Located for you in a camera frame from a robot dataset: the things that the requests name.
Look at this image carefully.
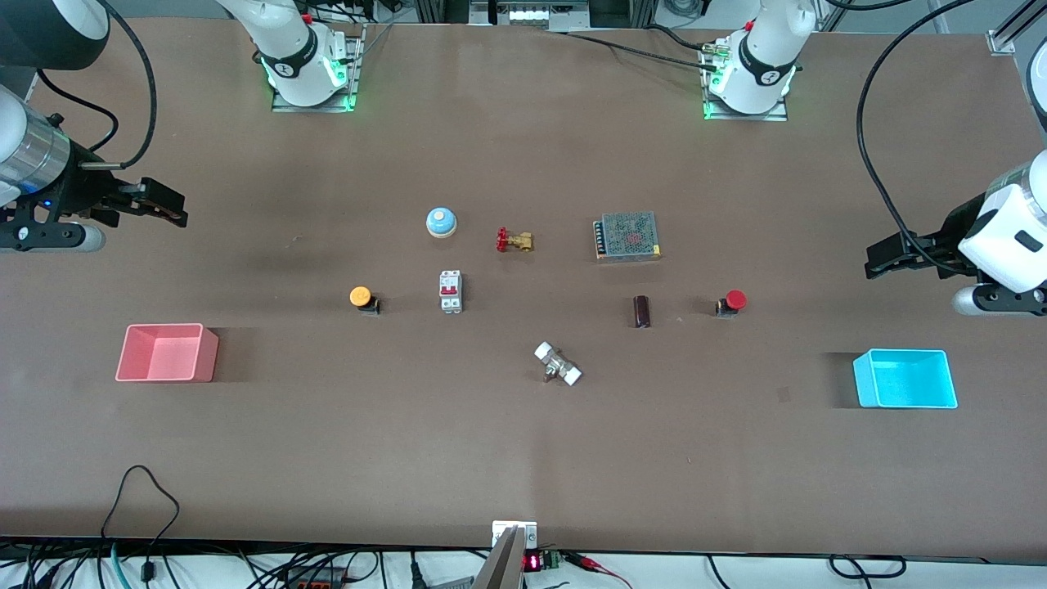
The black looped cable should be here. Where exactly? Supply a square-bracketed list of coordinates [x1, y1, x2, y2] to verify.
[100, 465, 182, 583]

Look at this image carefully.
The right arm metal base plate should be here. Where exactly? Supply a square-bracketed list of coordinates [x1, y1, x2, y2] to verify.
[271, 25, 366, 114]

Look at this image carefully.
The metal fitting with white caps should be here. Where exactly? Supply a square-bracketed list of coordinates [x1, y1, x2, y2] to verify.
[533, 342, 583, 387]

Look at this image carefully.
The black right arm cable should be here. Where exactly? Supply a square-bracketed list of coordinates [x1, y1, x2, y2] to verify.
[36, 0, 159, 170]

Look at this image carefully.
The red alligator clip lead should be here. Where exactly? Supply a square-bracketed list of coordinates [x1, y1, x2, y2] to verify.
[564, 551, 635, 589]

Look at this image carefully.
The metal mesh power supply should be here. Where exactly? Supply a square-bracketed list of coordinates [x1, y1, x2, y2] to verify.
[593, 212, 663, 263]

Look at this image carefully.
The blue plastic box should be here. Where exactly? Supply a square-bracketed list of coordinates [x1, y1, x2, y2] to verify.
[852, 348, 959, 409]

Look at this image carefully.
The aluminium frame profile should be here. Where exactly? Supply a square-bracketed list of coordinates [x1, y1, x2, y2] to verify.
[986, 0, 1047, 56]

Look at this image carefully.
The black cable across table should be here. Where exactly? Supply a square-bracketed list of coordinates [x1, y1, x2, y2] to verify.
[564, 25, 721, 70]

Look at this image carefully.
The pink plastic box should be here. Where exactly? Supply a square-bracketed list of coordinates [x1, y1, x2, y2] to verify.
[115, 323, 220, 384]

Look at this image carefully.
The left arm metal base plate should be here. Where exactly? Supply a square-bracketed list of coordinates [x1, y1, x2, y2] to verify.
[702, 45, 789, 123]

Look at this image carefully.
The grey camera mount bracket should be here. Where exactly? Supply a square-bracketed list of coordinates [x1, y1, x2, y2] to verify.
[474, 520, 539, 589]

